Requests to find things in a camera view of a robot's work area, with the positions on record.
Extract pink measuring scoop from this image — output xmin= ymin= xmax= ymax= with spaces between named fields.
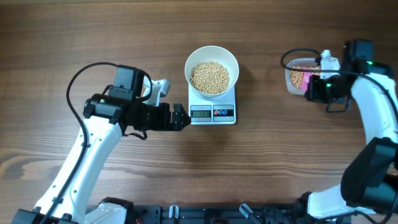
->
xmin=299 ymin=72 xmax=313 ymax=91

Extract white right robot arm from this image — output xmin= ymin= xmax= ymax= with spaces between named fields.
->
xmin=295 ymin=39 xmax=397 ymax=223

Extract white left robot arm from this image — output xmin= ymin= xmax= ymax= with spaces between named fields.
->
xmin=12 ymin=65 xmax=191 ymax=223

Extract white digital kitchen scale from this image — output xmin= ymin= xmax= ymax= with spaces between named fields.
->
xmin=188 ymin=87 xmax=237 ymax=125

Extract soybeans in white bowl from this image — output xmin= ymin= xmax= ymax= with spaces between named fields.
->
xmin=190 ymin=61 xmax=229 ymax=95

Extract white bowl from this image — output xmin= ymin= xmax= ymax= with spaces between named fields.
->
xmin=185 ymin=45 xmax=239 ymax=98

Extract clear plastic container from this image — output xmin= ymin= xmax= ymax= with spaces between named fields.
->
xmin=285 ymin=58 xmax=319 ymax=95

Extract pile of soybeans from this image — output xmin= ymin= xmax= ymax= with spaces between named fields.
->
xmin=290 ymin=66 xmax=320 ymax=89

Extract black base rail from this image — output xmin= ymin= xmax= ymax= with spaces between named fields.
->
xmin=134 ymin=204 xmax=309 ymax=224

